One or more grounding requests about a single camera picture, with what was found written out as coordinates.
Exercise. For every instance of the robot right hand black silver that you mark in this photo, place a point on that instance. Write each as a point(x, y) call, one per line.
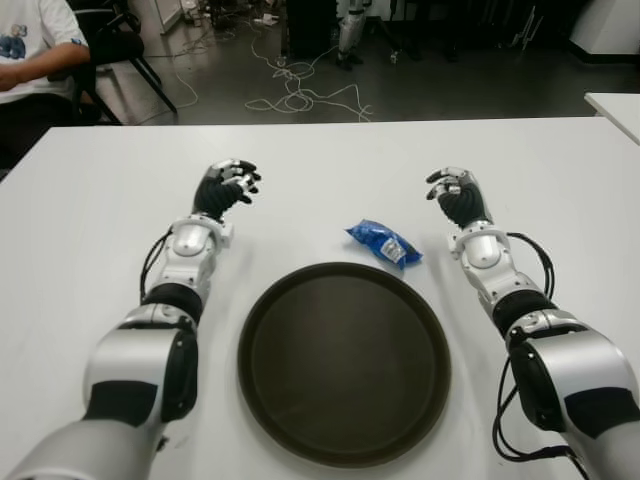
point(467, 200)

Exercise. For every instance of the robot left hand black silver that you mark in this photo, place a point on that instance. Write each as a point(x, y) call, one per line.
point(215, 192)

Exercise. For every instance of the blue Oreo cookie packet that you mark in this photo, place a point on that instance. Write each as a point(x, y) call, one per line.
point(380, 242)

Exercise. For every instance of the robot right arm silver black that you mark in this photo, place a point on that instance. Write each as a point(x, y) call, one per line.
point(570, 360)

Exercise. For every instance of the robot left arm silver black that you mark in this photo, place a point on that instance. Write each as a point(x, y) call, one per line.
point(130, 360)

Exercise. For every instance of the white side table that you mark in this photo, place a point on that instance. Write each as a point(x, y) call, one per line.
point(620, 112)

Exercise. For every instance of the black chair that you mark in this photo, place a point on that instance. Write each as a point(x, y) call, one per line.
point(120, 40)

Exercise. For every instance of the white leaning board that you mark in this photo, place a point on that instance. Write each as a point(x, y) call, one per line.
point(170, 12)

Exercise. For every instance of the standing humanoid robot legs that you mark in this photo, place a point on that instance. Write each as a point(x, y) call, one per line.
point(350, 30)

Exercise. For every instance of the round dark brown tray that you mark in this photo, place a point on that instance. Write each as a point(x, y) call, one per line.
point(345, 370)

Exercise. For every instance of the white cabinet black base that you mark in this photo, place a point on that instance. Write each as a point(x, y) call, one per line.
point(610, 25)

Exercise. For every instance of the seated person white shirt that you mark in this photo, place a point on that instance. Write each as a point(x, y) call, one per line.
point(30, 45)

